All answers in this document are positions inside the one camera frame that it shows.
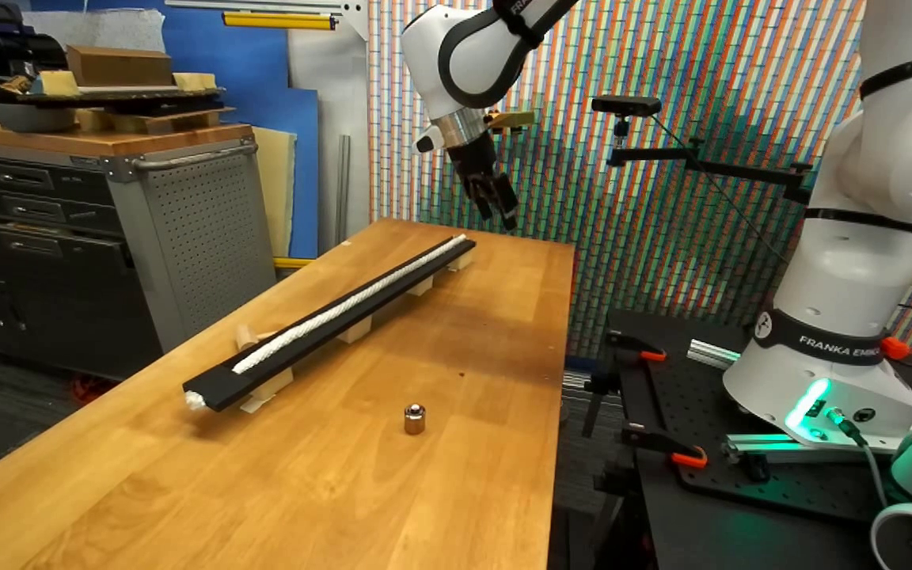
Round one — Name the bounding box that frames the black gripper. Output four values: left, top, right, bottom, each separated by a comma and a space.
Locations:
439, 130, 523, 231

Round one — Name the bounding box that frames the white braided rope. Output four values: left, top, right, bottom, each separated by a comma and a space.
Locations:
180, 231, 472, 414

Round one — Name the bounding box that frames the long black board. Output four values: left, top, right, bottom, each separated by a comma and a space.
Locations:
180, 231, 482, 418

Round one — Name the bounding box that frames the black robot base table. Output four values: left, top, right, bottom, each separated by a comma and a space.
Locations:
602, 309, 912, 570

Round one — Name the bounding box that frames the beige leaning board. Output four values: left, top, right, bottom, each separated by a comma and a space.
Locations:
249, 123, 299, 263

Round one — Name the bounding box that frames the yellow bar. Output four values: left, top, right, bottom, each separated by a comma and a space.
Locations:
220, 10, 339, 33

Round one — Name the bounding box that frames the grey metal tool cabinet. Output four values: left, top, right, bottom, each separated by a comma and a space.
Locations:
0, 123, 279, 382

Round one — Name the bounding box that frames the brown wooden box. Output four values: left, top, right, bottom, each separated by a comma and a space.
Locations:
64, 40, 180, 90

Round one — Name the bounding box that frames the wooden boards stack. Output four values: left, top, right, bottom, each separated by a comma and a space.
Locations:
0, 81, 231, 137

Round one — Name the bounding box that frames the black bag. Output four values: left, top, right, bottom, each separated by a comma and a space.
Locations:
0, 2, 69, 76

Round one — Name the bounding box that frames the black camera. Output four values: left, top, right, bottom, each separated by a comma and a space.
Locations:
593, 92, 666, 120

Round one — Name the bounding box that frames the orange handled black clamp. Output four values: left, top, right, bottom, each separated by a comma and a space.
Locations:
602, 325, 670, 368
623, 421, 710, 475

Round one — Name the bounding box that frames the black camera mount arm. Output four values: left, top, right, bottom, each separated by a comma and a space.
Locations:
606, 111, 815, 204

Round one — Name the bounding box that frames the silver aluminium rail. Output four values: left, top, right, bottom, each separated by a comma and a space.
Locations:
688, 337, 745, 369

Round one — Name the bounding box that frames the blue wall panel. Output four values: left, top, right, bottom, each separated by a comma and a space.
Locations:
157, 0, 324, 263

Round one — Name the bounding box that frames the green lit aluminium rail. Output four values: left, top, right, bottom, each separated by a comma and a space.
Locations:
726, 431, 863, 458

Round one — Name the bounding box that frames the red handled clamp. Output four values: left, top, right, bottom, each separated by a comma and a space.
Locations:
876, 329, 912, 368

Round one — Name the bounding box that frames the grey cable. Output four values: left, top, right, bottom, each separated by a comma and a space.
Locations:
825, 405, 894, 509

